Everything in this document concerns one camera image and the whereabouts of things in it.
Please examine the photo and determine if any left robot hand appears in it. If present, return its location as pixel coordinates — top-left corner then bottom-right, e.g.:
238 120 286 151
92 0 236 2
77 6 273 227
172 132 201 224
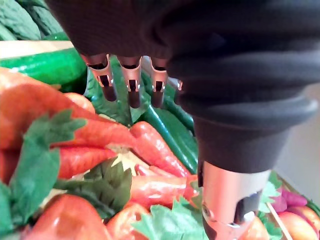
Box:
44 0 320 240

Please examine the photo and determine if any purple vegetable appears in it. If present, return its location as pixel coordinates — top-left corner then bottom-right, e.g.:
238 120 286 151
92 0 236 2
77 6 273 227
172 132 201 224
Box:
271 187 308 213

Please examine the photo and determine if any dark green leafy vegetable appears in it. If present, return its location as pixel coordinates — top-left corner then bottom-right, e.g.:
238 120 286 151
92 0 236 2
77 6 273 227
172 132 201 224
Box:
0 0 42 41
17 0 65 39

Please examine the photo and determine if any long dark green cucumber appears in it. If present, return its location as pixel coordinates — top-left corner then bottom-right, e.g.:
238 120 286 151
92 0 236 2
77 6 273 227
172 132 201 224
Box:
141 72 196 135
141 104 200 175

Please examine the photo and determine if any dark green carrot leaf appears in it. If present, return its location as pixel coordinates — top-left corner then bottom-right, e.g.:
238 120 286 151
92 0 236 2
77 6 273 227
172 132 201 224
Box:
53 157 133 219
83 55 151 126

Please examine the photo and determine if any light green carrot leaf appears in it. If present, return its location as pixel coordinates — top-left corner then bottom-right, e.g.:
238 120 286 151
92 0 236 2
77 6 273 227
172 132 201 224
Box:
9 108 88 224
258 170 284 214
131 196 209 240

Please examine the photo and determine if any small orange carrot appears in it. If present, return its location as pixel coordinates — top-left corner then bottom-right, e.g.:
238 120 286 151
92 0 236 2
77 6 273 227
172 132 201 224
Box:
62 92 96 115

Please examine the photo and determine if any thin wooden stick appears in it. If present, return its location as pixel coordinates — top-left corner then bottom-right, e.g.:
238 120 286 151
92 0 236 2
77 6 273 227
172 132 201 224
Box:
265 201 294 240

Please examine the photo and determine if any large glossy green cucumber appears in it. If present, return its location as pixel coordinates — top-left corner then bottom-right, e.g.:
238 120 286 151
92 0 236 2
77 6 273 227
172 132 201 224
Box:
0 48 88 86

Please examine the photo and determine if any orange round fruit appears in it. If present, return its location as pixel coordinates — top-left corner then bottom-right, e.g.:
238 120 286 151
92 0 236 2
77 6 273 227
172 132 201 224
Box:
276 205 320 240

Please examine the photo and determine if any pale wooden crate edge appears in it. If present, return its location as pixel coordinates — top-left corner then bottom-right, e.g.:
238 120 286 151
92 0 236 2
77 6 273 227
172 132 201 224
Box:
0 39 75 60

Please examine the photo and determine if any large orange carrot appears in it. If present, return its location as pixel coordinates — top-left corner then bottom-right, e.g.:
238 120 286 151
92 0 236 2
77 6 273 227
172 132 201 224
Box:
0 66 118 151
23 193 111 240

